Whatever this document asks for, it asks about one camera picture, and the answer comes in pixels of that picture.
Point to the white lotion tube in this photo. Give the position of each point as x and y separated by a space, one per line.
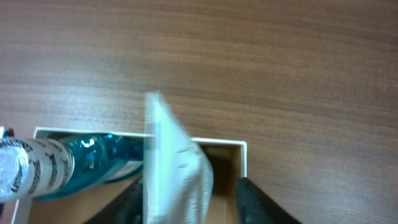
178 177

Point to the white cardboard box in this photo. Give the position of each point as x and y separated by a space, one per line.
229 162

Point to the blue mouthwash bottle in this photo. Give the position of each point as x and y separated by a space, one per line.
53 168

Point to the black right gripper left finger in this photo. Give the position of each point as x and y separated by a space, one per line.
126 208

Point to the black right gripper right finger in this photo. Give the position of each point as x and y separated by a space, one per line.
256 207

